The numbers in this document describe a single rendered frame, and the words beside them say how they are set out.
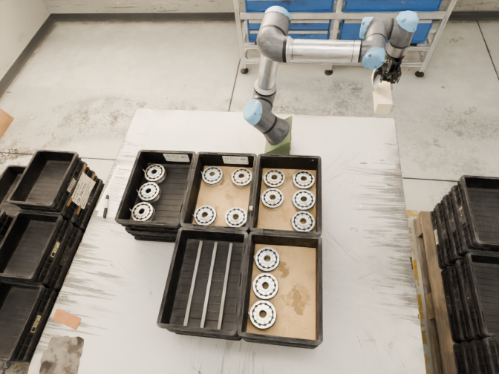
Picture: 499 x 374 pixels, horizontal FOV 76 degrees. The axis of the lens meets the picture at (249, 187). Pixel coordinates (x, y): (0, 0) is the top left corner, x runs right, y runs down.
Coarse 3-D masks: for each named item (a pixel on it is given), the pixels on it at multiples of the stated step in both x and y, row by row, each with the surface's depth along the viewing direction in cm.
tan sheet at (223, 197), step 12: (204, 168) 163; (228, 168) 162; (228, 180) 158; (204, 192) 156; (216, 192) 155; (228, 192) 155; (240, 192) 154; (204, 204) 153; (216, 204) 152; (228, 204) 152; (240, 204) 151; (204, 216) 149
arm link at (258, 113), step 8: (248, 104) 163; (256, 104) 157; (264, 104) 161; (248, 112) 160; (256, 112) 157; (264, 112) 159; (248, 120) 160; (256, 120) 159; (264, 120) 160; (272, 120) 162; (256, 128) 165; (264, 128) 163
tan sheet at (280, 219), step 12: (264, 168) 160; (276, 168) 160; (288, 180) 155; (288, 192) 152; (312, 192) 151; (288, 204) 149; (264, 216) 147; (276, 216) 146; (288, 216) 146; (264, 228) 144; (276, 228) 143; (288, 228) 143
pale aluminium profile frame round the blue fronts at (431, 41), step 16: (240, 16) 270; (256, 16) 268; (304, 16) 263; (320, 16) 261; (336, 16) 259; (352, 16) 258; (368, 16) 256; (384, 16) 254; (432, 16) 249; (448, 16) 250; (240, 32) 284; (336, 32) 273; (432, 32) 265; (240, 48) 299; (256, 48) 297; (416, 48) 277; (432, 48) 274; (288, 64) 307; (304, 64) 304; (320, 64) 302; (336, 64) 300; (352, 64) 298; (416, 64) 289
